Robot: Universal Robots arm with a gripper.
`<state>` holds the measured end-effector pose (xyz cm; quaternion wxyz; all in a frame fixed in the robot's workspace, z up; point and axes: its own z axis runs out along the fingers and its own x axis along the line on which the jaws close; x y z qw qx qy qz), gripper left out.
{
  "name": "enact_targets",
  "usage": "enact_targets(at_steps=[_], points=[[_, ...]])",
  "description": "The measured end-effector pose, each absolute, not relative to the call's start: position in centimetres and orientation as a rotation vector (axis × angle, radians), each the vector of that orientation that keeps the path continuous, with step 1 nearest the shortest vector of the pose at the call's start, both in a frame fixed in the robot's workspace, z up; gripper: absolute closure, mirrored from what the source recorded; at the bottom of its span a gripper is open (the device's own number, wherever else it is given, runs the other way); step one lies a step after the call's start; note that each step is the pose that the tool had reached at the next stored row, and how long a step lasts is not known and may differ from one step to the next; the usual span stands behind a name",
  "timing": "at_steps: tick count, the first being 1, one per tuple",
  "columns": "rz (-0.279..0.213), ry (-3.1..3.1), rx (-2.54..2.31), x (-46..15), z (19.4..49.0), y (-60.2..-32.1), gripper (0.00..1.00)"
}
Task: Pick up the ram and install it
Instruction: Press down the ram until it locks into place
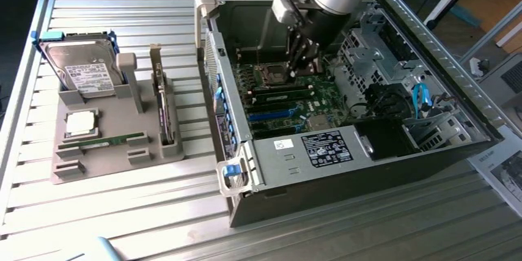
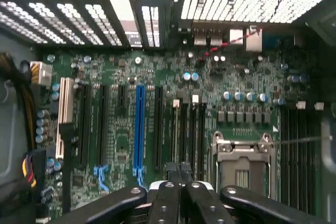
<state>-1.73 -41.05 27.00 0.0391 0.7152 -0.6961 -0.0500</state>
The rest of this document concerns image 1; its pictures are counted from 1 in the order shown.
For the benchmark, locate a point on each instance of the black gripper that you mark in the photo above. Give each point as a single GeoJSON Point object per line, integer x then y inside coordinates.
{"type": "Point", "coordinates": [313, 28]}

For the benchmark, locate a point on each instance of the installed black RAM stick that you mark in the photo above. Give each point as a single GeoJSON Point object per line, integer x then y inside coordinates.
{"type": "Point", "coordinates": [280, 95]}

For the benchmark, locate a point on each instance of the green RAM stick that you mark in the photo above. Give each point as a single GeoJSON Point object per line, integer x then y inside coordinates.
{"type": "Point", "coordinates": [101, 141]}

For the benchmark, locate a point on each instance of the CPU socket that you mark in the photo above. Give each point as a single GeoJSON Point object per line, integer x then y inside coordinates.
{"type": "Point", "coordinates": [273, 73]}

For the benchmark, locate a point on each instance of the metal disk bay cage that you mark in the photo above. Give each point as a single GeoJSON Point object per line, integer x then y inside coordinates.
{"type": "Point", "coordinates": [379, 59]}

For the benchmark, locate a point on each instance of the green motherboard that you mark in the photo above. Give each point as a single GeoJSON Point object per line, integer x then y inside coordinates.
{"type": "Point", "coordinates": [293, 102]}

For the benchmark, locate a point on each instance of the blue expansion slot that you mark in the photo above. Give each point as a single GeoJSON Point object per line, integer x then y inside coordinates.
{"type": "Point", "coordinates": [272, 113]}

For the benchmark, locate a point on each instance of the black fan shroud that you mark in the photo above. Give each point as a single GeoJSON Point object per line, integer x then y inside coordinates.
{"type": "Point", "coordinates": [384, 140]}

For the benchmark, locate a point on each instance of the silver power supply unit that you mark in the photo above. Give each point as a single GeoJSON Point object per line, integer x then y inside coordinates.
{"type": "Point", "coordinates": [309, 157]}

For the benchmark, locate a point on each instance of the white power adapter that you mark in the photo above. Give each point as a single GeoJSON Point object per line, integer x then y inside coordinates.
{"type": "Point", "coordinates": [479, 66]}

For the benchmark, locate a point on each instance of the black open PC case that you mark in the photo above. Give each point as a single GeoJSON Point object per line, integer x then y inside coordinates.
{"type": "Point", "coordinates": [367, 163]}

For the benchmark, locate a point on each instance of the grey computer tower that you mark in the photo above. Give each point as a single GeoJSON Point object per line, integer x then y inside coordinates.
{"type": "Point", "coordinates": [504, 80]}

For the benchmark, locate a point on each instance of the grey parts rack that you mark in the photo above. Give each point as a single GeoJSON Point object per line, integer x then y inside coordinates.
{"type": "Point", "coordinates": [117, 126]}

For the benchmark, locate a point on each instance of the hard disk in blue caddy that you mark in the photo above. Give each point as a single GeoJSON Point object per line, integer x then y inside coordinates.
{"type": "Point", "coordinates": [78, 62]}

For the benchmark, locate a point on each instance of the silver CPU chip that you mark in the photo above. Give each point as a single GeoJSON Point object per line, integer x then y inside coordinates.
{"type": "Point", "coordinates": [81, 123]}

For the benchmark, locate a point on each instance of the printed paper sheet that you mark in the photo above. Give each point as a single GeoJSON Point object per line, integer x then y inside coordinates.
{"type": "Point", "coordinates": [500, 169]}

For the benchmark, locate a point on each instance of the light blue object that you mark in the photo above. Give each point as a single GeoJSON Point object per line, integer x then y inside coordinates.
{"type": "Point", "coordinates": [101, 248]}

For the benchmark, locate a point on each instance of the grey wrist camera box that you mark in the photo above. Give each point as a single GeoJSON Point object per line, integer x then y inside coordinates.
{"type": "Point", "coordinates": [284, 9]}

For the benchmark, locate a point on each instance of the wooden desk with white frame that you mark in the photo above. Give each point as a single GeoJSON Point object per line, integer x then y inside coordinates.
{"type": "Point", "coordinates": [476, 1]}

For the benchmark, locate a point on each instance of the graphics card with metal bracket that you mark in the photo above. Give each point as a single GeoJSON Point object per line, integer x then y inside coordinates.
{"type": "Point", "coordinates": [161, 96]}

